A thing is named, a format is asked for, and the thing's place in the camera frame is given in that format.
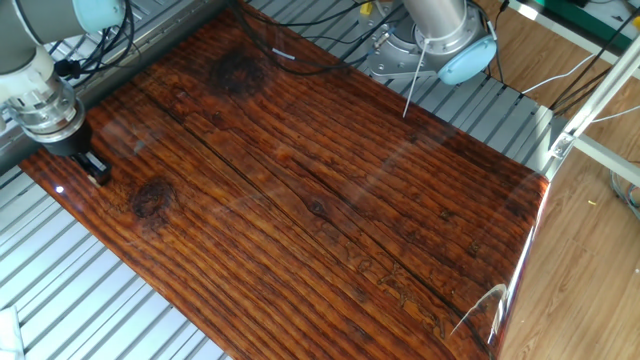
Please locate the silver robot mounting plate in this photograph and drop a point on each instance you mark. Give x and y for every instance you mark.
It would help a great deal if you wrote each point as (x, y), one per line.
(395, 62)

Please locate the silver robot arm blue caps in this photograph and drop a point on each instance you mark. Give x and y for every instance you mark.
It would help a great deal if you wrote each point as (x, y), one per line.
(30, 30)

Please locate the aluminium frame post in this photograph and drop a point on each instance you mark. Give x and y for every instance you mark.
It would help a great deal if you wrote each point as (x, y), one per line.
(600, 90)

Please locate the green board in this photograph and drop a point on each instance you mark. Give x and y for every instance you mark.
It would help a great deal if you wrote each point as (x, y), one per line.
(560, 7)

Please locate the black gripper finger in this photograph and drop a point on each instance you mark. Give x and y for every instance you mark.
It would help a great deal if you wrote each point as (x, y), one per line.
(83, 162)
(103, 174)

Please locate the aluminium frame bar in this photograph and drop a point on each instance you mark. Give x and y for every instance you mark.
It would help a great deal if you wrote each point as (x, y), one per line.
(610, 160)

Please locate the white wrist mount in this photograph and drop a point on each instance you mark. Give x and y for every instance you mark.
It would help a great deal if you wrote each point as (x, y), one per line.
(25, 75)

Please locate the yellow plastic clip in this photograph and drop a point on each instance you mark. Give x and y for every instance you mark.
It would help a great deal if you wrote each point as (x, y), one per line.
(366, 7)

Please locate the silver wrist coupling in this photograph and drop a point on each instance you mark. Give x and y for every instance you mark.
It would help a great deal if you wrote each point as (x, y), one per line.
(47, 115)

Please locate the white crumpled cloth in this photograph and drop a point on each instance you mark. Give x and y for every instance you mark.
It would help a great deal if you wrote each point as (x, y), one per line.
(9, 335)

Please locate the white table bar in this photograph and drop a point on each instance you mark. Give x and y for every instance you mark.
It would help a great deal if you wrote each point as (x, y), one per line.
(522, 10)

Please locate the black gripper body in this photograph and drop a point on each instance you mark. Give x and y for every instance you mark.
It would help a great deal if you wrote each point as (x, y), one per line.
(71, 140)

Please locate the glossy wood-print table mat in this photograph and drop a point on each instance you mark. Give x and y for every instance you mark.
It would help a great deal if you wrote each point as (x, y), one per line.
(325, 200)

